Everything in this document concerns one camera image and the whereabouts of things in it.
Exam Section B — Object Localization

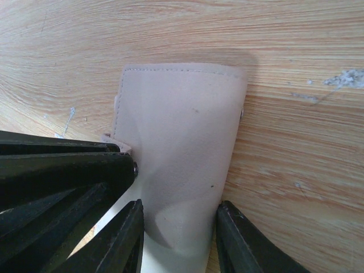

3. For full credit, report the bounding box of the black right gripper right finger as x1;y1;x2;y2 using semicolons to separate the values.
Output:
216;201;308;272

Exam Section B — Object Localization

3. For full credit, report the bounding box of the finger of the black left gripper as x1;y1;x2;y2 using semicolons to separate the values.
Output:
1;152;138;266
1;131;120;155

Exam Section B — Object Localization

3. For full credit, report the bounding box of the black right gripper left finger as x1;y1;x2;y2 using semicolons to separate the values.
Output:
55;199;144;272

